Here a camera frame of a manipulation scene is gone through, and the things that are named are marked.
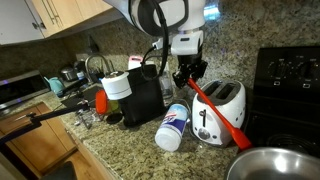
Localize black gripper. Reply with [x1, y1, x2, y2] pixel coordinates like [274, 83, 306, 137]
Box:
[172, 52, 208, 90]

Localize orange silicone spatula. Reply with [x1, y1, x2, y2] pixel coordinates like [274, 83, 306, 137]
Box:
[186, 78, 254, 152]

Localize stainless steel pan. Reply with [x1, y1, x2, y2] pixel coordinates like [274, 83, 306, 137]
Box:
[225, 147, 320, 180]

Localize clear water bottle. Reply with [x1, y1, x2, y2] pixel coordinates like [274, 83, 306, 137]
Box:
[159, 61, 175, 106]

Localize white two-slot toaster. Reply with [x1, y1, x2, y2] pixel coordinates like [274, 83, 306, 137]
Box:
[191, 79, 248, 148]

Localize Nespresso coffee machine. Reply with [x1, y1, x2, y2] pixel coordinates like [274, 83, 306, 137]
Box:
[101, 63, 168, 128]

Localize pink and white box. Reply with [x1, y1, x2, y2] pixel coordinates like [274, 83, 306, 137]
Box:
[128, 55, 144, 70]

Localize white disinfectant wipes canister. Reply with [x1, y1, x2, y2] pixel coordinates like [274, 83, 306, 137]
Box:
[154, 103, 190, 153]

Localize green container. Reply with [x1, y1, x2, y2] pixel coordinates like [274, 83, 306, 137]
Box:
[108, 99, 120, 113]

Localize round black lid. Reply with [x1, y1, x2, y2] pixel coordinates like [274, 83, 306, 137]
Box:
[105, 112, 124, 125]

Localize red plastic container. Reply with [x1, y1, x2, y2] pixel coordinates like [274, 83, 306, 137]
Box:
[95, 89, 110, 115]

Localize black stove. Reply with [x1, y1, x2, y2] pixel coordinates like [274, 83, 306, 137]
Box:
[243, 45, 320, 159]

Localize curved metal faucet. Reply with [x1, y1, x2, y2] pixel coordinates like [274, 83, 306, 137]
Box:
[84, 53, 113, 83]

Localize black counter mat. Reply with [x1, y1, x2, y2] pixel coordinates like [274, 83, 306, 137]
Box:
[61, 84, 103, 108]

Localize dark soap bottle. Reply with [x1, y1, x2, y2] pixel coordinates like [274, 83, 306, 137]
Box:
[73, 59, 87, 81]

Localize small steel pot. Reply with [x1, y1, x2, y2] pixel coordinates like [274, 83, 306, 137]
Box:
[59, 65, 79, 82]

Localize teal kettle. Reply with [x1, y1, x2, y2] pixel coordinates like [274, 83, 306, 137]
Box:
[44, 76, 66, 96]

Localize wooden upper cabinet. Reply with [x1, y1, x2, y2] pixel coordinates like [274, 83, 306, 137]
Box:
[24, 0, 124, 41]

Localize wooden cabinet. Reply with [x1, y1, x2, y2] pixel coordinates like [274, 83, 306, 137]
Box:
[24, 0, 124, 41]
[0, 101, 79, 174]

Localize wooden lower cabinet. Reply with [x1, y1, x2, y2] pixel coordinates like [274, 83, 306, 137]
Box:
[0, 101, 79, 174]

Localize stainless steel appliance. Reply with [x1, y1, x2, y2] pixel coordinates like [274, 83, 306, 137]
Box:
[0, 69, 51, 113]

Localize white corner cabinet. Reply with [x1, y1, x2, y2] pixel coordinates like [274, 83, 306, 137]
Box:
[0, 0, 46, 46]

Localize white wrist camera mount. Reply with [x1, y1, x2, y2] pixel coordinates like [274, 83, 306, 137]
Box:
[152, 29, 205, 57]

